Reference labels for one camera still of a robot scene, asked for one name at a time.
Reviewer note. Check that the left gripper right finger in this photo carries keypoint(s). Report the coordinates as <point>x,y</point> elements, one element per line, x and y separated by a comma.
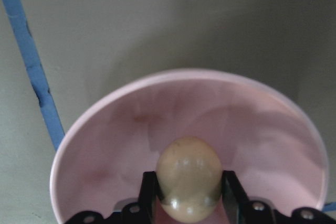
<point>240,208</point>

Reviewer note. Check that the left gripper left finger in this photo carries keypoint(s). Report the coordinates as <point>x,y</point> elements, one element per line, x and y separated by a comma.
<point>140,211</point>

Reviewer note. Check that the beige egg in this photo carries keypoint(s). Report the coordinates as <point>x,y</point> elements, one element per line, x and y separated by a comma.
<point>189,174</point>

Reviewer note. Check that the pink bowl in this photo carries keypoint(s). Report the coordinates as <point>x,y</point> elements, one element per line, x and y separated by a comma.
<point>274,148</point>

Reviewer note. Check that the brown grid table mat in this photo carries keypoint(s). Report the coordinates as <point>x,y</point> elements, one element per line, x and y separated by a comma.
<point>58,57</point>

